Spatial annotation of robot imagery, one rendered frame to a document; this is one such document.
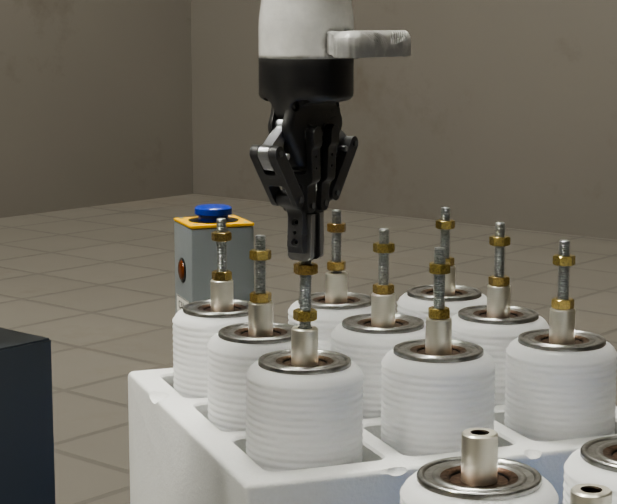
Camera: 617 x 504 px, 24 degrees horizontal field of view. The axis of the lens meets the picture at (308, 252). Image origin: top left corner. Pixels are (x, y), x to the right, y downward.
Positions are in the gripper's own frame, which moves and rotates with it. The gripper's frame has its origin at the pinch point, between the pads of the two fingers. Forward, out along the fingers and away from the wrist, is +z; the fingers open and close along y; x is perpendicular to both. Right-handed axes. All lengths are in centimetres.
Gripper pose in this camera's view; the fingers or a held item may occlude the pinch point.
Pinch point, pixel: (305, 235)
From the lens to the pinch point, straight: 116.7
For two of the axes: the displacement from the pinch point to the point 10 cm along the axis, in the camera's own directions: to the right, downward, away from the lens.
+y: -5.3, 1.3, -8.4
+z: 0.0, 9.9, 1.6
